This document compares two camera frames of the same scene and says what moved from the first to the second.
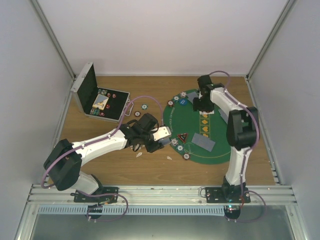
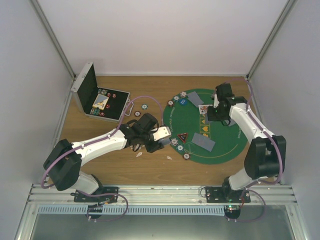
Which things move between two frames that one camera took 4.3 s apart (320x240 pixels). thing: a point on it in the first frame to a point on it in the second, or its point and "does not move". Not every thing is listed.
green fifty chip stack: (144, 107) does not move
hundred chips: (186, 156) does not move
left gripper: (151, 148) does not move
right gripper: (196, 106) to (211, 117)
